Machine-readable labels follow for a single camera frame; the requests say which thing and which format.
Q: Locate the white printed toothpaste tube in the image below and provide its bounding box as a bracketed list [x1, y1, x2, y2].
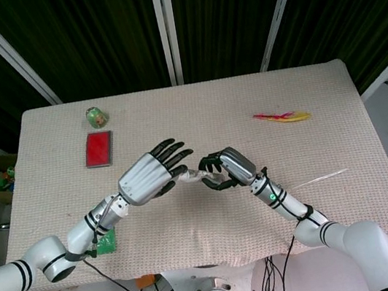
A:
[177, 162, 228, 190]

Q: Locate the green tea packet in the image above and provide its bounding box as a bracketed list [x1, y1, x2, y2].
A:
[93, 228, 119, 256]

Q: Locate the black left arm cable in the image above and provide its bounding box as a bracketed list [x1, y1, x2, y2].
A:
[75, 208, 183, 291]

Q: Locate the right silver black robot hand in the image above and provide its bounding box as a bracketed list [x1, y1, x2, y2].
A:
[195, 143, 260, 194]

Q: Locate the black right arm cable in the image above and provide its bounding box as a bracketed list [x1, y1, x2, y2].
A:
[255, 159, 328, 291]

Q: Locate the clear plastic stick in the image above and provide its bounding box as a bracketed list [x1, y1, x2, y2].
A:
[289, 168, 351, 190]

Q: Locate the small orange object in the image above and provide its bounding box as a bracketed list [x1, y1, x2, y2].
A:
[134, 273, 157, 290]

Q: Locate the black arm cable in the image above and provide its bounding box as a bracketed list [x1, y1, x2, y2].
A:
[75, 208, 183, 291]
[255, 159, 328, 291]

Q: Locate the pink yellow feather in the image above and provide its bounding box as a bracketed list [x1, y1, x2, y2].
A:
[252, 104, 312, 129]

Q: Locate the red ink pad box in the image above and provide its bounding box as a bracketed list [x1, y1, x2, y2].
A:
[80, 129, 119, 170]

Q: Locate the beige waffle tablecloth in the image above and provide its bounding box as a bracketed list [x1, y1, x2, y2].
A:
[0, 51, 388, 291]

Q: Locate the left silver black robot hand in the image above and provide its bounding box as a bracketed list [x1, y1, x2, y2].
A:
[111, 135, 202, 208]

